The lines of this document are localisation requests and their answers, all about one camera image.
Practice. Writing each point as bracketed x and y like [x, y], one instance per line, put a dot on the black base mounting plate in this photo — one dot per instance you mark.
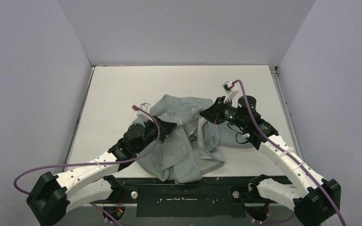
[209, 197]

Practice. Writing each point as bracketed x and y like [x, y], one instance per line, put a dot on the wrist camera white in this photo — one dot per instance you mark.
[231, 91]
[142, 110]

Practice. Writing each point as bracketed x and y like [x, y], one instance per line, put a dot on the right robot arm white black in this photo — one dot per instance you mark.
[312, 198]

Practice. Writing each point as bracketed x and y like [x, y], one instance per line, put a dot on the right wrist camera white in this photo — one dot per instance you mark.
[231, 91]

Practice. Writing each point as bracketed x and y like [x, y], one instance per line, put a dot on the aluminium rail frame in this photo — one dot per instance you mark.
[274, 73]

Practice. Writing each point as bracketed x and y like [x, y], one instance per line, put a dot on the grey zip-up jacket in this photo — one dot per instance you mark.
[193, 147]

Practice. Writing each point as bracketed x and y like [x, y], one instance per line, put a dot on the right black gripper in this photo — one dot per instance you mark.
[215, 110]

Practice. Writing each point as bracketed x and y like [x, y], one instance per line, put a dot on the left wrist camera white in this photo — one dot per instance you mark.
[142, 110]

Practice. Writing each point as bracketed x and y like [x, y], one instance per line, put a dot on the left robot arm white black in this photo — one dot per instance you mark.
[55, 195]

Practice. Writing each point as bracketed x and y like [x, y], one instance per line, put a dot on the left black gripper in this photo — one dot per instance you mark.
[167, 126]

